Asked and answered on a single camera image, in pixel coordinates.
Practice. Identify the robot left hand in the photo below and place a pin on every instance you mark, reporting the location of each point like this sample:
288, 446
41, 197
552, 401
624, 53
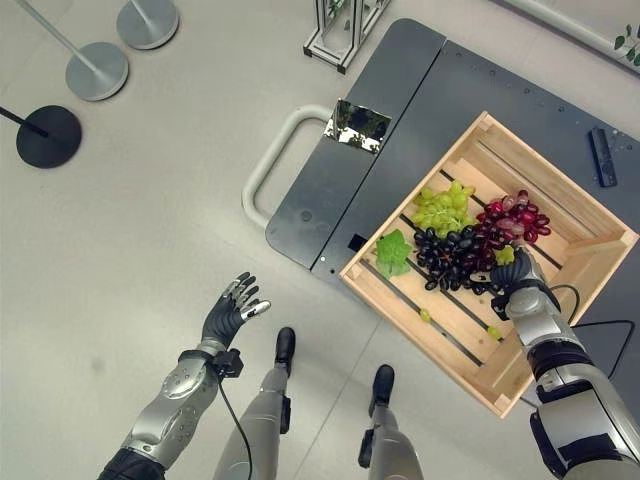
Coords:
223, 318

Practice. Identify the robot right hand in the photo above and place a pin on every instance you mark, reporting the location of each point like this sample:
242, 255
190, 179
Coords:
510, 274

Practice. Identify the dark purple grape bunch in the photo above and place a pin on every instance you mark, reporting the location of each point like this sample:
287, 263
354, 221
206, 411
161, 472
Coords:
450, 255

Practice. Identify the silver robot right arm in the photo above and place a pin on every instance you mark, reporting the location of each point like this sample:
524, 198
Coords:
565, 380

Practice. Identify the small green grape leaf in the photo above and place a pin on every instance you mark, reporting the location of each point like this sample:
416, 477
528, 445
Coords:
504, 255

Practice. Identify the wooden slatted crate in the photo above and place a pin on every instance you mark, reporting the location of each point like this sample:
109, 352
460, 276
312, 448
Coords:
480, 270

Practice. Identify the red grape bunch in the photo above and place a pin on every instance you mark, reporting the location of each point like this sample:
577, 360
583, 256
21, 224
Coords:
512, 217

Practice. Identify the loose green grape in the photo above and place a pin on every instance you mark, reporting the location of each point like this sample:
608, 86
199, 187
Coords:
425, 315
494, 332

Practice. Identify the green grape bunch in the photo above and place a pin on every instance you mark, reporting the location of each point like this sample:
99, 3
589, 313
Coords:
442, 207

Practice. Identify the robot left leg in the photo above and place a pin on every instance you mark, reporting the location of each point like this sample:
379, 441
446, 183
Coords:
260, 415

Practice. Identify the robot leg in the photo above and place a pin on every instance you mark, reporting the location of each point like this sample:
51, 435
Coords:
387, 430
260, 415

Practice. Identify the black remote control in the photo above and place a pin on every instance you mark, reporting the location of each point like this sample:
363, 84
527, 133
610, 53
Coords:
601, 156

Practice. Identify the grey cart platform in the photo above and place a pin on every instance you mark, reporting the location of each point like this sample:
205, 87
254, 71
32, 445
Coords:
400, 150

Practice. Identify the robot right leg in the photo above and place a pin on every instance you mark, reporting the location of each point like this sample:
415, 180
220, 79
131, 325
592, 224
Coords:
387, 430

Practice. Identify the black round stand base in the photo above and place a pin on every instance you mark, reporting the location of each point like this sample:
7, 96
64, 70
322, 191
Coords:
47, 136

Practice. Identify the green plant leaves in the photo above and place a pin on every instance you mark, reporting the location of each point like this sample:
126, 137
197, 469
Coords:
629, 46

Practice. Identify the grey round stand base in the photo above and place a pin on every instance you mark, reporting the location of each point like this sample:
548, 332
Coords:
95, 70
148, 24

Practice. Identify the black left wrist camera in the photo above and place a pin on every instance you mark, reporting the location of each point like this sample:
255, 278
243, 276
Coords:
230, 361

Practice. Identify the white frame plant stand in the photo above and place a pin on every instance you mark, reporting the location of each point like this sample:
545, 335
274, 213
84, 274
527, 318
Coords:
345, 30

